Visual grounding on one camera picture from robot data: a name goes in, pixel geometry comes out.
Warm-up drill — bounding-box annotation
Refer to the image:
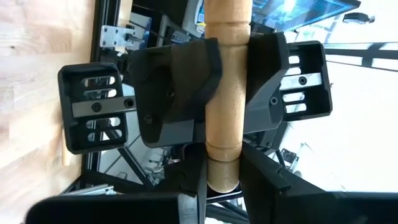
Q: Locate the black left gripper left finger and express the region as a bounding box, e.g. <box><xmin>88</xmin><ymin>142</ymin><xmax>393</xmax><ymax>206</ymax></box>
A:
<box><xmin>24</xmin><ymin>150</ymin><xmax>208</xmax><ymax>224</ymax></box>

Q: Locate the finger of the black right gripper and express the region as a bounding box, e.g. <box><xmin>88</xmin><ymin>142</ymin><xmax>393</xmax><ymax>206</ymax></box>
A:
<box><xmin>127</xmin><ymin>37</ymin><xmax>223</xmax><ymax>149</ymax></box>
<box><xmin>243</xmin><ymin>30</ymin><xmax>290</xmax><ymax>135</ymax></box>

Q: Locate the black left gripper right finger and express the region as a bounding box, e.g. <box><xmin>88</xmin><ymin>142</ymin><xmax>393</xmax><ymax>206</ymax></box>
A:
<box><xmin>240</xmin><ymin>142</ymin><xmax>398</xmax><ymax>224</ymax></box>

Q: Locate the wooden rolling pin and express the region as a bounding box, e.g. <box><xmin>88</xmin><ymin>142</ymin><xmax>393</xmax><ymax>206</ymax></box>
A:
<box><xmin>203</xmin><ymin>0</ymin><xmax>253</xmax><ymax>193</ymax></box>

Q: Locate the black monitor blue screen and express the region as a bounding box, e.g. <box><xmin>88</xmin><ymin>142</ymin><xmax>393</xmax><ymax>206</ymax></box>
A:
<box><xmin>251</xmin><ymin>0</ymin><xmax>362</xmax><ymax>32</ymax></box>

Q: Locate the silver metal bracket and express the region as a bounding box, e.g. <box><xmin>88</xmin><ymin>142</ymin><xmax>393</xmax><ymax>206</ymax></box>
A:
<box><xmin>99</xmin><ymin>24</ymin><xmax>138</xmax><ymax>50</ymax></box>

